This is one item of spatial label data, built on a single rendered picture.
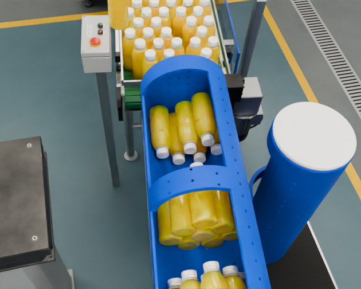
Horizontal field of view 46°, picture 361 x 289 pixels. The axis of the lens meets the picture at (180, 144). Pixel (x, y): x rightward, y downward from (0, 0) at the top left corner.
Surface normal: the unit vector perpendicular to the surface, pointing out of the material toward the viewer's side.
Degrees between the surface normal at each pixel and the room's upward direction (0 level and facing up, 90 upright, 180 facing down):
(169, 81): 90
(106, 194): 0
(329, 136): 0
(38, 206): 1
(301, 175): 90
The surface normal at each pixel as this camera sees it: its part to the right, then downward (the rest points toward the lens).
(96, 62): 0.11, 0.82
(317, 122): 0.05, -0.56
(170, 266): 0.71, -0.45
